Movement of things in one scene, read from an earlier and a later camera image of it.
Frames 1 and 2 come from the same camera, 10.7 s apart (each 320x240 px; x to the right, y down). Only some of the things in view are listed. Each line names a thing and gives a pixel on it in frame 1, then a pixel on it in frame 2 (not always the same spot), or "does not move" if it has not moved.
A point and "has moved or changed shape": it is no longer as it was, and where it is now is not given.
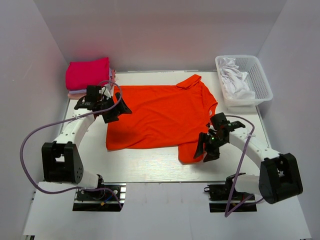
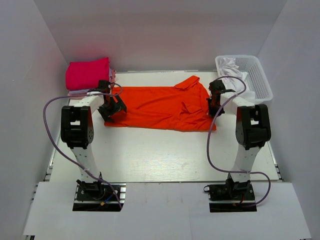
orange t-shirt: (174, 117) has moved or changed shape
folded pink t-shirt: (77, 96) does not move
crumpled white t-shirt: (233, 78) does not move
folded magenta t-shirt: (80, 74) does not move
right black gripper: (202, 136) to (212, 112)
